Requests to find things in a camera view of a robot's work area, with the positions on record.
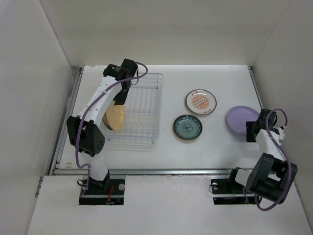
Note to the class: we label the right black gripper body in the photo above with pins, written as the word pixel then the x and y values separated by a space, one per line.
pixel 250 136

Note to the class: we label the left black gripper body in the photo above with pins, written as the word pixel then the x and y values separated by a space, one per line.
pixel 120 98

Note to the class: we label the beige orange plate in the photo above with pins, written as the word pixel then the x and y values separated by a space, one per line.
pixel 115 115

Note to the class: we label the plain purple plate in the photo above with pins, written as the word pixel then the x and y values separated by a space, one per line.
pixel 237 117

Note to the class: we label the purple rimmed patterned plate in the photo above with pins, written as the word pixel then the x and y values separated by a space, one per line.
pixel 200 102

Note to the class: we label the dark green rimmed plate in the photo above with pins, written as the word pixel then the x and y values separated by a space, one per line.
pixel 187 127

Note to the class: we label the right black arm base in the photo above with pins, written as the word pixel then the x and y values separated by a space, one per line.
pixel 225 193

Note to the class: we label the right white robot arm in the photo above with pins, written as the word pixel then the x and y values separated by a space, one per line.
pixel 274 173

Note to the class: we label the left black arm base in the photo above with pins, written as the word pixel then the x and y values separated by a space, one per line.
pixel 109 192

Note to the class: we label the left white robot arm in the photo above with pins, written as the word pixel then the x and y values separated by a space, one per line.
pixel 84 129

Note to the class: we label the white wire dish rack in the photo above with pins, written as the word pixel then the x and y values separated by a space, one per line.
pixel 142 112

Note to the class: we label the aluminium table front rail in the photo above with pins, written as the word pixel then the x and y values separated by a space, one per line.
pixel 196 171

